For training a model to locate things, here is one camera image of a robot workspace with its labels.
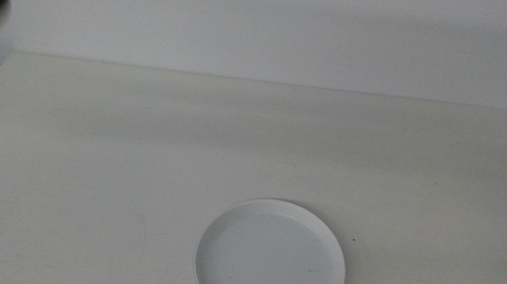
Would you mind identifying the white shallow bowl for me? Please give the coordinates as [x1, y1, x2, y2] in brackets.
[190, 189, 355, 284]

